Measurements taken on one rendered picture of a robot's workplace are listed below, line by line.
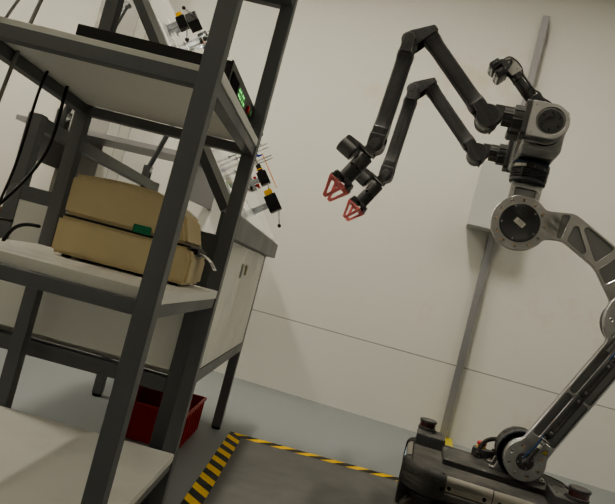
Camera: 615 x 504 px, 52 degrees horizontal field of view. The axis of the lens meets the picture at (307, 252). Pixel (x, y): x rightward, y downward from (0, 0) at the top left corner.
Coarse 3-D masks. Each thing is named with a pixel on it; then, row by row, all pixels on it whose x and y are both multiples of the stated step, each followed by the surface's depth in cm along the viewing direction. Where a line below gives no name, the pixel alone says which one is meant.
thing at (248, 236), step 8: (240, 224) 170; (248, 224) 184; (216, 232) 168; (240, 232) 174; (248, 232) 188; (256, 232) 205; (240, 240) 177; (248, 240) 192; (256, 240) 210; (264, 240) 232; (248, 248) 225; (256, 248) 215; (264, 248) 238; (272, 248) 266; (272, 256) 274
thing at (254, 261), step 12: (252, 252) 238; (252, 264) 247; (252, 276) 257; (240, 288) 231; (252, 288) 267; (240, 300) 240; (252, 300) 278; (240, 312) 248; (240, 324) 258; (228, 336) 232; (240, 336) 268; (228, 348) 241
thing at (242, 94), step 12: (84, 36) 125; (96, 36) 125; (108, 36) 125; (120, 36) 125; (132, 48) 125; (144, 48) 124; (156, 48) 124; (168, 48) 124; (180, 48) 124; (192, 60) 124; (228, 60) 124; (228, 72) 124; (240, 84) 135; (240, 96) 137; (252, 108) 154; (252, 120) 158
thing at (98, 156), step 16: (64, 112) 186; (32, 128) 171; (48, 128) 177; (64, 128) 189; (32, 144) 171; (64, 144) 193; (32, 160) 173; (96, 160) 216; (112, 160) 228; (16, 176) 171; (128, 176) 247; (144, 176) 266
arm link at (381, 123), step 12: (408, 36) 216; (408, 48) 216; (396, 60) 219; (408, 60) 218; (396, 72) 219; (408, 72) 220; (396, 84) 219; (384, 96) 219; (396, 96) 218; (384, 108) 219; (396, 108) 220; (384, 120) 218; (372, 132) 218; (384, 132) 217; (384, 144) 222
